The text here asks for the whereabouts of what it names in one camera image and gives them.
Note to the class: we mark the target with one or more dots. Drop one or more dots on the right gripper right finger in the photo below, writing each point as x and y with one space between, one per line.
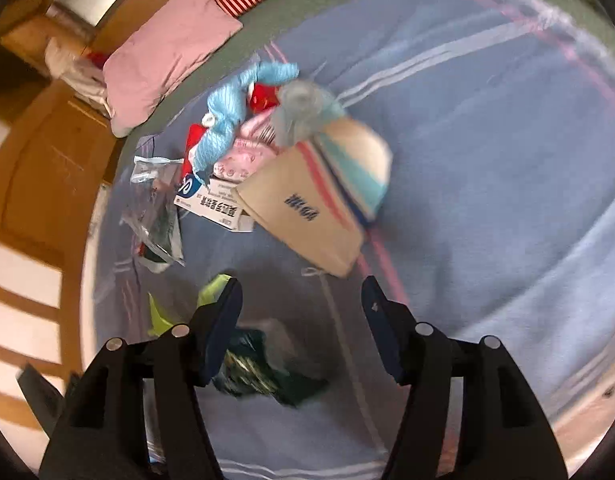
503 433

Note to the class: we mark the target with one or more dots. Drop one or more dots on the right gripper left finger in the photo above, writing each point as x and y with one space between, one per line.
102 432

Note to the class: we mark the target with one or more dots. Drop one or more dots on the dark green snack packet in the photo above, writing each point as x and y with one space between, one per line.
256 364

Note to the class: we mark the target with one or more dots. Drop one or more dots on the green paper scrap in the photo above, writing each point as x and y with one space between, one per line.
183 306

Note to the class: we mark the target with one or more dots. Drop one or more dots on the clear plastic wrapper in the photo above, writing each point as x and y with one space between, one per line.
151 213

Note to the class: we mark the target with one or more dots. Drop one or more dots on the blue white paper box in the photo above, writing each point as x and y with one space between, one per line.
214 202

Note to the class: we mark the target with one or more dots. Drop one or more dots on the red plastic wrapper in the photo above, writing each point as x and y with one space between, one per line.
194 136

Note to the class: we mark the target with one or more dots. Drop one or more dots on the pink plastic bag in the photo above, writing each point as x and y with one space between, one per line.
253 147

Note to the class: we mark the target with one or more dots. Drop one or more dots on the light blue cloth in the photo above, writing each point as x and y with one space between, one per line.
229 108

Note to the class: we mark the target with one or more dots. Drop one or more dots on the red cigarette box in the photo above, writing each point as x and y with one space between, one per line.
262 97

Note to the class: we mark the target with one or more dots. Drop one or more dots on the blue striped bed sheet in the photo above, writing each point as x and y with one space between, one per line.
499 219

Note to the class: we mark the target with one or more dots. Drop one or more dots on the pink pillow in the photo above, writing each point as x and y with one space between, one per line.
156 58

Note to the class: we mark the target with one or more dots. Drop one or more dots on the wooden bunk bed frame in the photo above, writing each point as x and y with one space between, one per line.
57 154

